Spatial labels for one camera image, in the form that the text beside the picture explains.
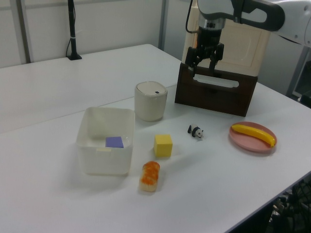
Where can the purple cube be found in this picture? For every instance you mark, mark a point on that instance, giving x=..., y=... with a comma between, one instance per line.
x=114, y=142

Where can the translucent white plastic box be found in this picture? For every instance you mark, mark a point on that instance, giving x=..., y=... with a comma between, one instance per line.
x=107, y=160

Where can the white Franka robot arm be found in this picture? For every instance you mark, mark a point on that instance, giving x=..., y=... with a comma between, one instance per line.
x=274, y=14

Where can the small panda figurine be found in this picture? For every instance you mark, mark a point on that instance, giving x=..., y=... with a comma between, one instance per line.
x=196, y=131

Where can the yellow cube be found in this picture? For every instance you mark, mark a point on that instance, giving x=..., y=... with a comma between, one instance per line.
x=162, y=146

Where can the black table clamp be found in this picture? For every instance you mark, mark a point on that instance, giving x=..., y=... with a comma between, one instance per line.
x=72, y=24

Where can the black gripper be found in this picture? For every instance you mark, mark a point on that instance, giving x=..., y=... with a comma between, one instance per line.
x=209, y=38

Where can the yellow toy banana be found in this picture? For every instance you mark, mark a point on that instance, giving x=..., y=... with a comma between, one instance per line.
x=257, y=133

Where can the pink plate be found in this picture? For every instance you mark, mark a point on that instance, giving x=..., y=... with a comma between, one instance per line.
x=247, y=143

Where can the beige mini trash can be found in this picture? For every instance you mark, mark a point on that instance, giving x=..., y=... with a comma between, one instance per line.
x=150, y=104

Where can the toy bread loaf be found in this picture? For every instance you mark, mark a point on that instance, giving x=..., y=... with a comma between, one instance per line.
x=150, y=177

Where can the cream plastic storage cabinet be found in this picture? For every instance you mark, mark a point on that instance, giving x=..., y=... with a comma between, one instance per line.
x=243, y=43

